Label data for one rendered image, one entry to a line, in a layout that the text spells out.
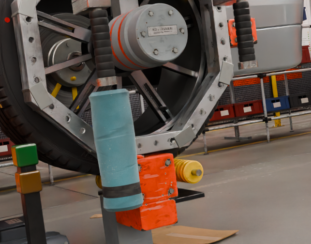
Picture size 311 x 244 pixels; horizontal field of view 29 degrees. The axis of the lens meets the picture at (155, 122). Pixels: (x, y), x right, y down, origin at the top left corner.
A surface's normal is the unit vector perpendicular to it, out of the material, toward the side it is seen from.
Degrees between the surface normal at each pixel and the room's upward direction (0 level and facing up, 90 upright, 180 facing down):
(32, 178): 90
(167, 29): 90
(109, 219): 90
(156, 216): 90
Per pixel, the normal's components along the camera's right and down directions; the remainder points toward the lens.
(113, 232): -0.89, 0.14
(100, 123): -0.52, 0.07
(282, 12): 0.53, -0.01
